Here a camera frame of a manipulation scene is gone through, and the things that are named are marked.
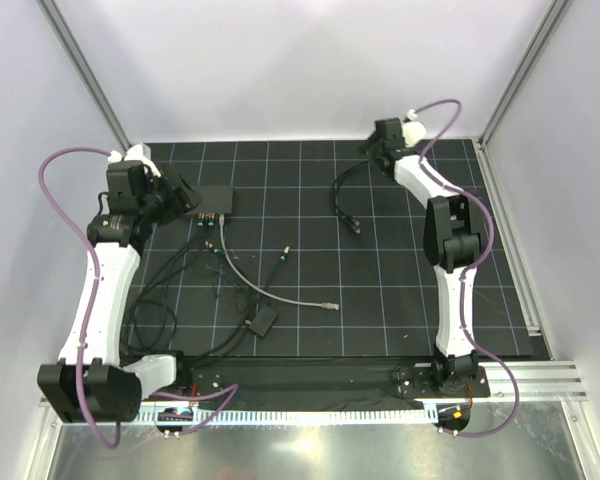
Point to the black ethernet cable pulled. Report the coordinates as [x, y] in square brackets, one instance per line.
[348, 220]

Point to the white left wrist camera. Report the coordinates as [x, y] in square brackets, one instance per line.
[139, 152]

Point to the black network switch box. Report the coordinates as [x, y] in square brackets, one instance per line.
[215, 200]

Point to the small black adapter box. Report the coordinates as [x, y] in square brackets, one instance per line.
[263, 321]

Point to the left aluminium corner post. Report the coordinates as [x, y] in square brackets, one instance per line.
[78, 60]

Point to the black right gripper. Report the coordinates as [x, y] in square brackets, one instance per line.
[371, 151]

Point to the black grid mat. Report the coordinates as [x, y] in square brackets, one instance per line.
[337, 293]

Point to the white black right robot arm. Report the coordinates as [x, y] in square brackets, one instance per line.
[453, 240]

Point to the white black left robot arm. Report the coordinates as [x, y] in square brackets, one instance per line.
[105, 290]

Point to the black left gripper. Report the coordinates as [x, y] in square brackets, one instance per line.
[182, 198]

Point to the right aluminium corner post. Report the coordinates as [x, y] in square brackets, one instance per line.
[548, 25]

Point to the white slotted cable duct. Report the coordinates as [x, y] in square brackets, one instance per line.
[165, 415]

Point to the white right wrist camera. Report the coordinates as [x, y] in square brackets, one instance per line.
[413, 131]

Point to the aluminium corner post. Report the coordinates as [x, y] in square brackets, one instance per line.
[78, 60]
[548, 25]

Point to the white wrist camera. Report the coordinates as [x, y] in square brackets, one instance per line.
[413, 131]
[139, 152]

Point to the aluminium front frame rail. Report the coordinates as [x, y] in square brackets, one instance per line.
[528, 380]

